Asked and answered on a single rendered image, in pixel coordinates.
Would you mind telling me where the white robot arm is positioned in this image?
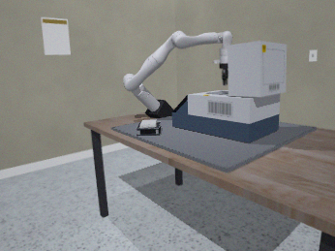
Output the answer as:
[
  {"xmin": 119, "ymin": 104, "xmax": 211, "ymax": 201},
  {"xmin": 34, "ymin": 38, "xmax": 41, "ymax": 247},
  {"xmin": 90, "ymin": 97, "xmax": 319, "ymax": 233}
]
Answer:
[{"xmin": 123, "ymin": 31, "xmax": 232, "ymax": 111}]

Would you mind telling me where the white benchtop thermal cycler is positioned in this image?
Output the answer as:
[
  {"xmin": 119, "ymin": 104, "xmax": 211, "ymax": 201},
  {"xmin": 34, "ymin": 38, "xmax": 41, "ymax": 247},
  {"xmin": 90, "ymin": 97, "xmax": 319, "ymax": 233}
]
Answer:
[{"xmin": 172, "ymin": 41, "xmax": 287, "ymax": 142}]

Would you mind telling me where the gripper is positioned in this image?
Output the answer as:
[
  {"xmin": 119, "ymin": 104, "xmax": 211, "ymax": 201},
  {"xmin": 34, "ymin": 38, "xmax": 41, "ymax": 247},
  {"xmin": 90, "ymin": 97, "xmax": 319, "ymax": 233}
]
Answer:
[{"xmin": 220, "ymin": 63, "xmax": 228, "ymax": 86}]

